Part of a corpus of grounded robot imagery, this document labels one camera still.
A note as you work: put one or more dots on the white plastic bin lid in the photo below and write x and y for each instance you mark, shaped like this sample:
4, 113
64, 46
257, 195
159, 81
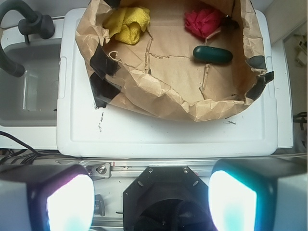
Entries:
113, 132

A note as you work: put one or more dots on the yellow cloth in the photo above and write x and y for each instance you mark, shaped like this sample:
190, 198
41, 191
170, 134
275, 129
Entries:
127, 24

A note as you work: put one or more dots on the black octagonal mount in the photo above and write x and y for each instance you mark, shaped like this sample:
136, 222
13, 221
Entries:
166, 199

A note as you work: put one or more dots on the grey sink basin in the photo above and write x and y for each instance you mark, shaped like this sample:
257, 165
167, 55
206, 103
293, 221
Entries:
31, 100

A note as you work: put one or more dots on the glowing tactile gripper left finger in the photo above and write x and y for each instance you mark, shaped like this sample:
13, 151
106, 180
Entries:
46, 198

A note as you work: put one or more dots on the brown paper bag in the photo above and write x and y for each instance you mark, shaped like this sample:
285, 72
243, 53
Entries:
159, 77

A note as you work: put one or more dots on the aluminium rail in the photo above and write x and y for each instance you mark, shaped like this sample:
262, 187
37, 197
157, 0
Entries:
106, 168

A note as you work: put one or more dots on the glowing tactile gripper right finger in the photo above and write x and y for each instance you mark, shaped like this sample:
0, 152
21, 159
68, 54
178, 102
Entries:
259, 194

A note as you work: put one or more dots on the pink crumpled cloth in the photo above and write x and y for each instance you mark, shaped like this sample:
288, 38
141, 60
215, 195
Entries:
204, 22

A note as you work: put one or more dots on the dark green oval case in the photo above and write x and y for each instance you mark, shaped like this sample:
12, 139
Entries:
212, 54

